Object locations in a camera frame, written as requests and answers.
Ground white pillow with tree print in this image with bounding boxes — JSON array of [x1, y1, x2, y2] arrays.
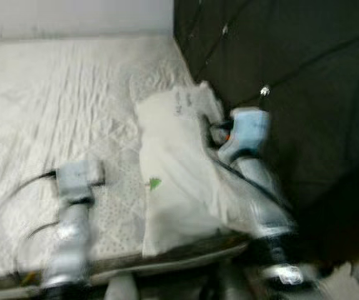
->
[[134, 81, 267, 257]]

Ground white quilted mattress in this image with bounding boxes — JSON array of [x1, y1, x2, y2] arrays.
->
[[0, 34, 248, 288]]

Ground grey robot left leg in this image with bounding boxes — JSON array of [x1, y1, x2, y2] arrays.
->
[[104, 272, 139, 300]]

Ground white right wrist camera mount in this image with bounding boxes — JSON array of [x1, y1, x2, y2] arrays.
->
[[229, 107, 272, 154]]

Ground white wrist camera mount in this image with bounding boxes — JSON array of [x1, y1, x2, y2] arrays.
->
[[229, 107, 272, 154], [54, 159, 105, 204]]

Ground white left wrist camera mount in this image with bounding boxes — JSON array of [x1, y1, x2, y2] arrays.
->
[[54, 159, 105, 204]]

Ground long black left arm cable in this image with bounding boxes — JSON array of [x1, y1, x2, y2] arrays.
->
[[0, 170, 58, 263]]

